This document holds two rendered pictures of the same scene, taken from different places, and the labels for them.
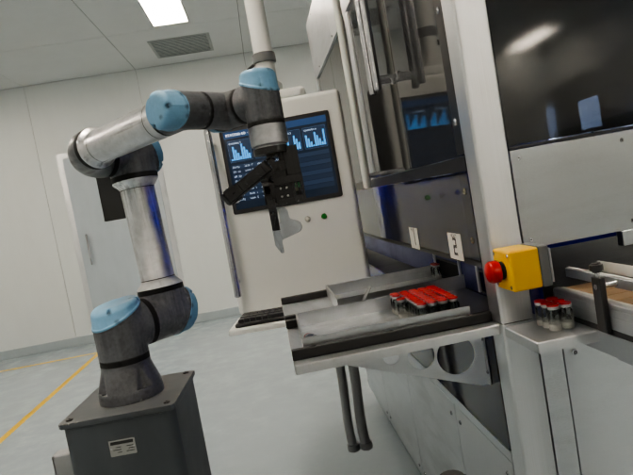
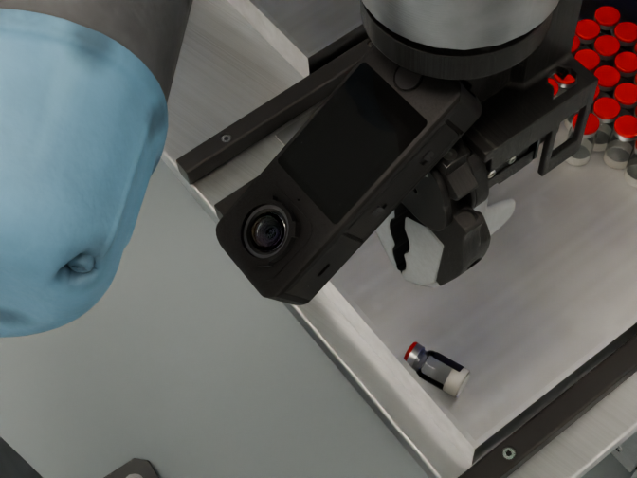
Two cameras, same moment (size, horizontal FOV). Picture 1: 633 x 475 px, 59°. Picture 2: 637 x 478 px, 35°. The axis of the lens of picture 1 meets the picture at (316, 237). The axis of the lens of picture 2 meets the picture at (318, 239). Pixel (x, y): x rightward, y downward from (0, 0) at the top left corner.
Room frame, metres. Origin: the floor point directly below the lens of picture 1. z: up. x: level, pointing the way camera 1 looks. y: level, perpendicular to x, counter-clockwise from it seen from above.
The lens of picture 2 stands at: (0.94, 0.23, 1.56)
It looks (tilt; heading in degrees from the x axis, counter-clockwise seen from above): 60 degrees down; 334
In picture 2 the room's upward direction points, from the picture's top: 7 degrees counter-clockwise
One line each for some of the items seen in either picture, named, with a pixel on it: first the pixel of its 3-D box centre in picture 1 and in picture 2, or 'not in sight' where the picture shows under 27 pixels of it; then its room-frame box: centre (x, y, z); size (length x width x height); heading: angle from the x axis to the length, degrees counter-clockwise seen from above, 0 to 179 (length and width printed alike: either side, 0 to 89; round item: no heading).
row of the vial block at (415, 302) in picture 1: (413, 306); (611, 133); (1.23, -0.18, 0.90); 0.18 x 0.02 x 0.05; 4
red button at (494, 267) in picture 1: (496, 271); not in sight; (0.99, -0.30, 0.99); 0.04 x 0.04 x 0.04; 5
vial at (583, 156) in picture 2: (402, 307); (581, 138); (1.24, -0.16, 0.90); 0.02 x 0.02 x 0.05
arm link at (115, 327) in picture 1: (121, 326); not in sight; (1.34, 0.50, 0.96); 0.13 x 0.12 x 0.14; 140
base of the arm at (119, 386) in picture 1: (128, 374); not in sight; (1.34, 0.50, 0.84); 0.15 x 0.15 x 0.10
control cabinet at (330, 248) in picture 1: (288, 199); not in sight; (2.12, 0.08, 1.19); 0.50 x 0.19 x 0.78; 88
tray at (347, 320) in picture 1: (375, 318); (528, 197); (1.22, -0.10, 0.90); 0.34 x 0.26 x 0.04; 94
